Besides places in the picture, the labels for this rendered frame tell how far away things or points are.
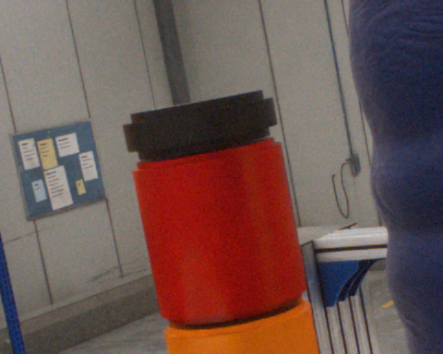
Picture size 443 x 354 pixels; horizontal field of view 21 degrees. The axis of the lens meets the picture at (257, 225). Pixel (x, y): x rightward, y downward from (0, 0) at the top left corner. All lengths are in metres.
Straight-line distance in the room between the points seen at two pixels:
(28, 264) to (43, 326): 0.66
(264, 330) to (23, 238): 11.74
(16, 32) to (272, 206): 12.05
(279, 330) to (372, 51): 0.94
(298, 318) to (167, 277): 0.04
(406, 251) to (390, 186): 0.08
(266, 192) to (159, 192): 0.03
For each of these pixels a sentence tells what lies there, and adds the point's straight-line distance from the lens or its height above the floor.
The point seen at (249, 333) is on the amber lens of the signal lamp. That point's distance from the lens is 0.37.
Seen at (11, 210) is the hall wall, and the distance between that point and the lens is 12.03.
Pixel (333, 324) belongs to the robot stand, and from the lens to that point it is 2.27.
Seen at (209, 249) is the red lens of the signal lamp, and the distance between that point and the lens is 0.36.
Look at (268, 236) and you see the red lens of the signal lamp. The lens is 0.37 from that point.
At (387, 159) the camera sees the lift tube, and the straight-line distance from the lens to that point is 1.31.
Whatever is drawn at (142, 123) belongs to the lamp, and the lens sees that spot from 0.37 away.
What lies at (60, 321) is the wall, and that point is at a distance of 12.21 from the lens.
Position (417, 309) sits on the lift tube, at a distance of 1.33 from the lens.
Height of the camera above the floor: 2.34
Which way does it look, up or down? 7 degrees down
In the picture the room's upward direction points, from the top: 11 degrees counter-clockwise
